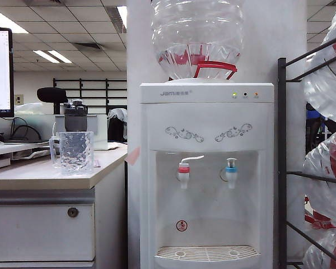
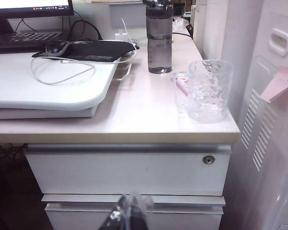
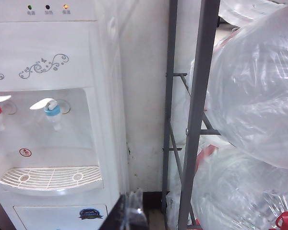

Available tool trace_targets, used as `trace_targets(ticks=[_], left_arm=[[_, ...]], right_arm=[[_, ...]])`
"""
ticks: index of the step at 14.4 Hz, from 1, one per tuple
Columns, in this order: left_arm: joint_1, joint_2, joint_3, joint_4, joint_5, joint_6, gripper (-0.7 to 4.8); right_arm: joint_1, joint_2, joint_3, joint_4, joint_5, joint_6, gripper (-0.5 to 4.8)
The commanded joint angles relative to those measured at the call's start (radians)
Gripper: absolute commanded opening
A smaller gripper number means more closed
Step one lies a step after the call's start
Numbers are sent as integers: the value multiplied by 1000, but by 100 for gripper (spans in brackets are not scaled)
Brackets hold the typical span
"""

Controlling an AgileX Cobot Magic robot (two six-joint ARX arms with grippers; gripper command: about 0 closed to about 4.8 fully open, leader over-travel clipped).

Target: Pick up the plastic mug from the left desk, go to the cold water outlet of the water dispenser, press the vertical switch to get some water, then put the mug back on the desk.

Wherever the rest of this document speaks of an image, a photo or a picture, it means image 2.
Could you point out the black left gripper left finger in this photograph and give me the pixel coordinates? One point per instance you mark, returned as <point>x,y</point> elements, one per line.
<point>117,215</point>

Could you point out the black mouse pad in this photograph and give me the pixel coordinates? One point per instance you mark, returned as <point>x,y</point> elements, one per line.
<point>98,51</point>

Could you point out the white desk riser tray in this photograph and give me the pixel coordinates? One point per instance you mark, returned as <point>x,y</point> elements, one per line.
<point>38,93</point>

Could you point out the black computer monitor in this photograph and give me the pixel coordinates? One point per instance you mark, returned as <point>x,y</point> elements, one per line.
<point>26,4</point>

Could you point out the pink sticky note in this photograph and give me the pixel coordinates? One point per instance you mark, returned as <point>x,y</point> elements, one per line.
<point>278,83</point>

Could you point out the clear textured plastic mug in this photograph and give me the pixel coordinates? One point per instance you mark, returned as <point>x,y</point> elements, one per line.
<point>206,95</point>

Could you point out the white power adapter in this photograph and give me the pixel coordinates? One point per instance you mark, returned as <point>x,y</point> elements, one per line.
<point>121,36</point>

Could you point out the round metal drawer lock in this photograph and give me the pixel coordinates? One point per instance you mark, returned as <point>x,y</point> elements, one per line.
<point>208,159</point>

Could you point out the grey computer mouse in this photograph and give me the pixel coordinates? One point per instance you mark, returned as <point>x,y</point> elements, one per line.
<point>56,47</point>

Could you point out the clear plastic bag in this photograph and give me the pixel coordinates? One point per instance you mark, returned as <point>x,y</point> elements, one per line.
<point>180,22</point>

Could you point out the grey partition panel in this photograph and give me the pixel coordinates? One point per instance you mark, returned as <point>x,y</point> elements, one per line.
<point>127,15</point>

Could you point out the grey translucent water bottle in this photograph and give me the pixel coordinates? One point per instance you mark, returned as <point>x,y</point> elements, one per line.
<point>159,48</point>

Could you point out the pink printed card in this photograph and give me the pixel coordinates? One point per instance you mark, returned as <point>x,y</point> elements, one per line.
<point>181,83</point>

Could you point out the black keyboard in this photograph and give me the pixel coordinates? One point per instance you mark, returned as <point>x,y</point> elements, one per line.
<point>19,40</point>

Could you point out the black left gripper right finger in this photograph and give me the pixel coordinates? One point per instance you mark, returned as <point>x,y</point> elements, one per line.
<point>139,215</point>

